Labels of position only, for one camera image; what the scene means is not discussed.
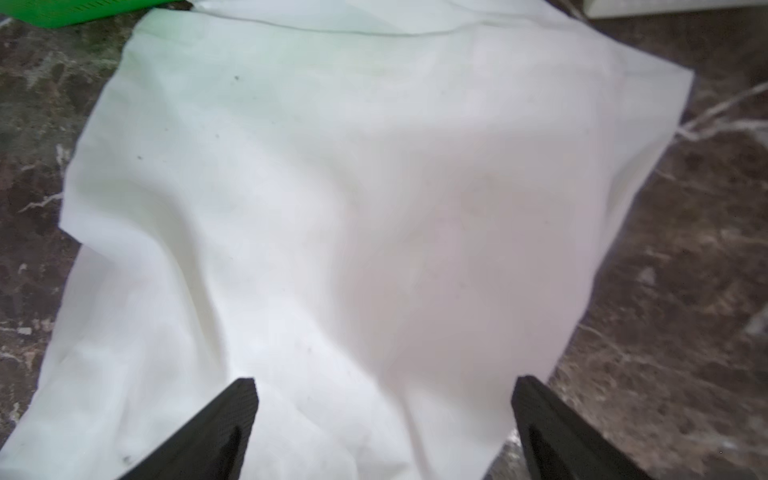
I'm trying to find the white shorts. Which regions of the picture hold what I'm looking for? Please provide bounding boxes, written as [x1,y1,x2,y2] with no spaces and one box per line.
[1,1,693,479]

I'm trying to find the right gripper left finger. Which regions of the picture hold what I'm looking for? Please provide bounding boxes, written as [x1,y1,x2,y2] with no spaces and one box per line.
[121,378,259,480]

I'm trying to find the green plastic basket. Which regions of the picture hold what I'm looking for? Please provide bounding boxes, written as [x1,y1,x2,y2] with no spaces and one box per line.
[1,0,167,28]

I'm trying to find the white desktop file organizer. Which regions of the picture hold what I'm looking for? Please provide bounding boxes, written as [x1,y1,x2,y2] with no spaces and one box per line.
[583,0,767,19]

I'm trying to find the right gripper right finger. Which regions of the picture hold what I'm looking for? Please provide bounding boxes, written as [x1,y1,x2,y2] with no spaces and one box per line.
[511,375,651,480]

